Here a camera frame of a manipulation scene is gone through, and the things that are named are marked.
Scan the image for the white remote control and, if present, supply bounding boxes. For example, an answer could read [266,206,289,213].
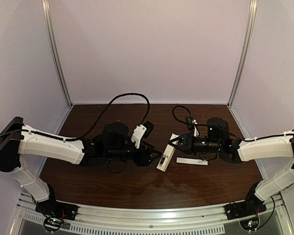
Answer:
[157,144,175,172]

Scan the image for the white battery cover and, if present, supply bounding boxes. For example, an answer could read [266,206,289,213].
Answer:
[176,157,208,166]

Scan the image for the black silver battery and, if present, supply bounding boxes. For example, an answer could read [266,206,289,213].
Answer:
[159,156,167,166]

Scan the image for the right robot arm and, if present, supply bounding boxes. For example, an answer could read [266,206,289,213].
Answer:
[168,117,294,209]

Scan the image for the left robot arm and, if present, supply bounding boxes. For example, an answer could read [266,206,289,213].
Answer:
[0,117,161,215]

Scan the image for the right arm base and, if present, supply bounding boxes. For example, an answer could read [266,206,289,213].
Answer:
[224,201,267,233]

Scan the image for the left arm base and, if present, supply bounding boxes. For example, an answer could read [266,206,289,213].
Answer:
[35,201,79,233]

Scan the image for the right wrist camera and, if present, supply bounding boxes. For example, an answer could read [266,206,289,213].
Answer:
[185,117,200,137]

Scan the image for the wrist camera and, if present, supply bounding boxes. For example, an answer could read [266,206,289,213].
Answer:
[131,121,154,149]
[185,117,200,137]

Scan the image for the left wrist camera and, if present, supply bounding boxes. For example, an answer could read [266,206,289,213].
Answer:
[131,121,154,149]

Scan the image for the right black cable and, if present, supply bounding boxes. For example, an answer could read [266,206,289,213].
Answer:
[171,105,194,128]

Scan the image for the black cable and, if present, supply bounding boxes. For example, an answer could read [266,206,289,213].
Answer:
[171,105,194,128]
[63,93,151,142]

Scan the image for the left black cable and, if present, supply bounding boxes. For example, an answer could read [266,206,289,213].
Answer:
[63,93,151,142]

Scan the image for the aluminium front rail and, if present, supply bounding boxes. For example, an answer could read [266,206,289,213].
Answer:
[8,192,294,235]

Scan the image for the right aluminium frame post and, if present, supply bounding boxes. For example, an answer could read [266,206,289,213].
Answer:
[227,0,258,109]

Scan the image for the aluminium frame post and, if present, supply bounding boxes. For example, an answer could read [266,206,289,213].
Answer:
[227,0,258,109]
[42,0,73,108]

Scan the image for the left aluminium frame post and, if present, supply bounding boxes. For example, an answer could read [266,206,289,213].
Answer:
[42,0,73,108]

